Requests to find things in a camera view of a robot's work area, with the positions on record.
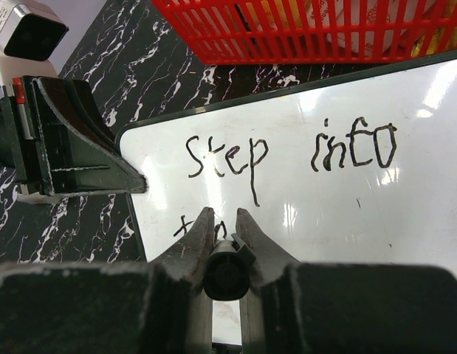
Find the white whiteboard marker pen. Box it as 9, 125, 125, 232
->
203, 233, 256, 302

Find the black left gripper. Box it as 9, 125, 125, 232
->
0, 75, 147, 195

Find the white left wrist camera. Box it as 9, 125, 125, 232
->
0, 1, 69, 86

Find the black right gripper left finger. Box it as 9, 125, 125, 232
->
0, 207, 215, 353

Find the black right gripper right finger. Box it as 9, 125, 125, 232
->
236, 209, 457, 353

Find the small white whiteboard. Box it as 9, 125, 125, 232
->
117, 50, 457, 344

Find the red plastic shopping basket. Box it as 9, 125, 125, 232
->
154, 1, 457, 65

